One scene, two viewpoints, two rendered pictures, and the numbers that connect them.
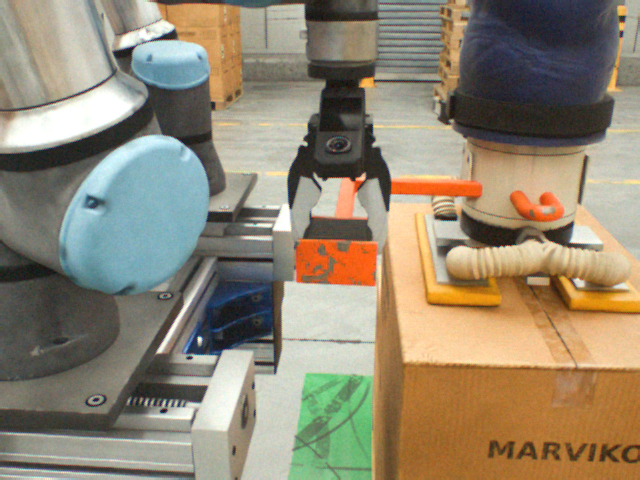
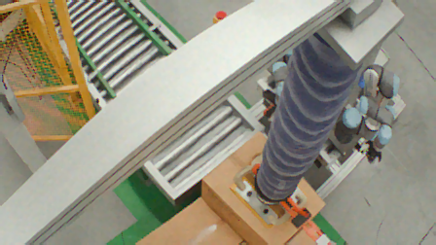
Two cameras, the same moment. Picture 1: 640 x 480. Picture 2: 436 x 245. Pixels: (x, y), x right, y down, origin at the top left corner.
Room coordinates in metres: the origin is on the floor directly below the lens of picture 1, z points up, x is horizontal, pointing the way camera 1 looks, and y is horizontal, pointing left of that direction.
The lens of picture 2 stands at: (1.25, -1.16, 3.98)
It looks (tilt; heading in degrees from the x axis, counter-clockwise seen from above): 68 degrees down; 130
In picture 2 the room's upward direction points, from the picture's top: 6 degrees clockwise
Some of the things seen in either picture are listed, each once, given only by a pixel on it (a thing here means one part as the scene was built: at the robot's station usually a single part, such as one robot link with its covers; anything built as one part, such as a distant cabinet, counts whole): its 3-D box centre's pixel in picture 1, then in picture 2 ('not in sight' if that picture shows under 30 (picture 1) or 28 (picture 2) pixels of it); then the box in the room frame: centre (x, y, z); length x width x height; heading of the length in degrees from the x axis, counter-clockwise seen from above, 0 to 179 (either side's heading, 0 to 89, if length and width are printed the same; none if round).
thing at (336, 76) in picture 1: (341, 119); not in sight; (0.70, -0.03, 1.22); 0.09 x 0.08 x 0.12; 175
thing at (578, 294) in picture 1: (574, 248); (257, 203); (0.94, -0.40, 0.97); 0.34 x 0.10 x 0.05; 175
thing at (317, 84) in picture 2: not in sight; (314, 92); (0.95, -0.31, 2.22); 0.24 x 0.24 x 1.25
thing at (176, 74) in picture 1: (172, 86); (351, 121); (1.04, 0.23, 1.20); 0.13 x 0.12 x 0.14; 22
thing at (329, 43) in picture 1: (338, 43); not in sight; (0.69, -0.02, 1.30); 0.08 x 0.08 x 0.05
